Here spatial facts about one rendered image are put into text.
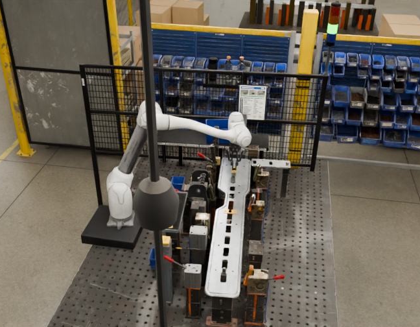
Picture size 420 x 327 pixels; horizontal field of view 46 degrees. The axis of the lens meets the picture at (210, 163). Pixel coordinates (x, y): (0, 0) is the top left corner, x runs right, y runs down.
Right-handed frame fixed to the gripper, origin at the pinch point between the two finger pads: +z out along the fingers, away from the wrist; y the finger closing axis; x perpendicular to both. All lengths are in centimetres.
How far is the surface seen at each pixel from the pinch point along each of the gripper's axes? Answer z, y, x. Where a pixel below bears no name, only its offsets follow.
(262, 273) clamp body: 0, 21, -106
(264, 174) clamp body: 1.4, 21.2, -8.1
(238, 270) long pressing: 6, 8, -99
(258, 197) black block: 11.0, 18.3, -22.2
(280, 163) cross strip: 5.9, 33.4, 14.9
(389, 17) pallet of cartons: -27, 163, 295
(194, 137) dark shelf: 2, -34, 42
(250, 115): -13, 9, 54
